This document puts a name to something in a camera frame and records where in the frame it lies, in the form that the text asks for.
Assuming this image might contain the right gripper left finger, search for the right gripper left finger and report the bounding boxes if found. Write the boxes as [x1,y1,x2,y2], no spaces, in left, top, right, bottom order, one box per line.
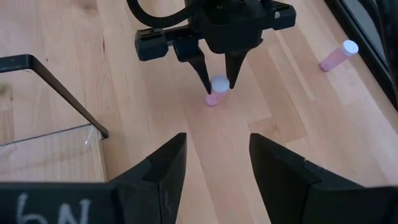
[108,132,188,224]

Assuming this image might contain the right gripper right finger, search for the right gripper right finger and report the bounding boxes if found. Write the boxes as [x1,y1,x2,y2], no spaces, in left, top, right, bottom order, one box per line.
[248,133,324,224]

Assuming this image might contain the black aluminium table frame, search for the black aluminium table frame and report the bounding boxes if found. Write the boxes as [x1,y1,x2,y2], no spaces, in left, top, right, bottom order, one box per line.
[323,0,398,111]

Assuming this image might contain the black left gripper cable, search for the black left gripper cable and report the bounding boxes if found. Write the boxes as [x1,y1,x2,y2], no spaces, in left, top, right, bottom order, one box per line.
[126,0,200,29]

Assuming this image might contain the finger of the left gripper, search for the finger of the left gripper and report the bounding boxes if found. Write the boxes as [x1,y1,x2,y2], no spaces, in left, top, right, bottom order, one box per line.
[172,37,213,94]
[224,50,249,90]

